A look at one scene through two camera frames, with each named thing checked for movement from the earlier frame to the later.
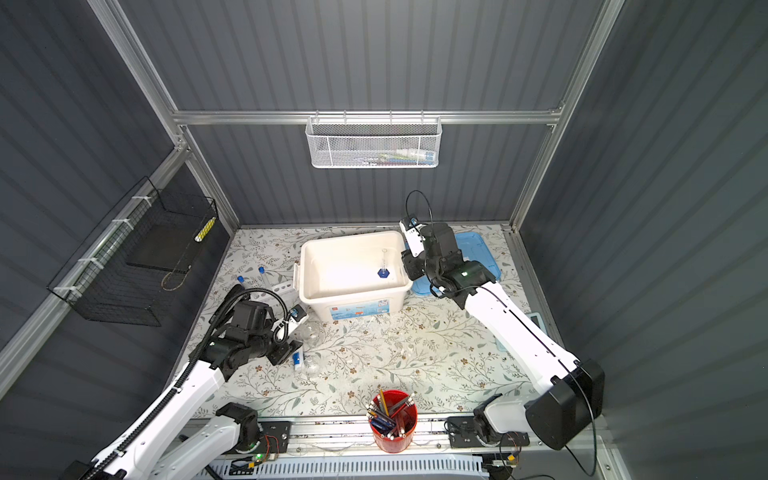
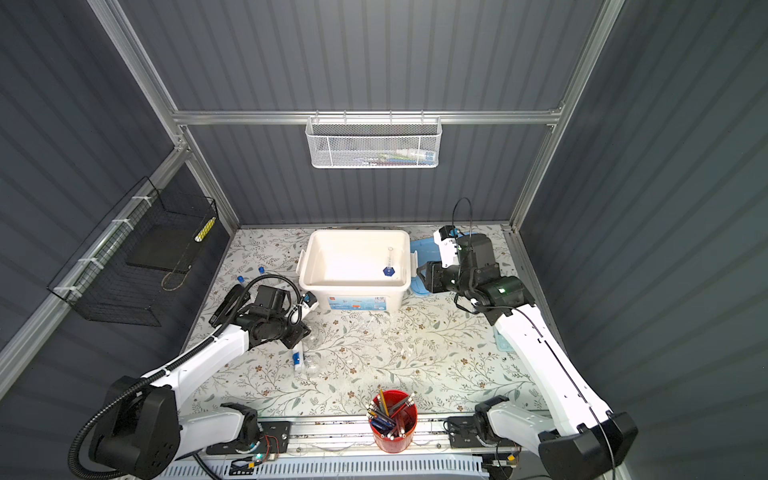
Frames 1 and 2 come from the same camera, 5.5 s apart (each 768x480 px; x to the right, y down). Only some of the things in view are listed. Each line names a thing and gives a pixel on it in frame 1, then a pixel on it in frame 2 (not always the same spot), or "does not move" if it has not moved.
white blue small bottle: [298, 359] does not move
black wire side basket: [130, 269] does not move
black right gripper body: [417, 266] to [462, 282]
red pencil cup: [392, 415] does not move
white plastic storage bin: [351, 276] does not move
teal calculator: [537, 319] to [501, 342]
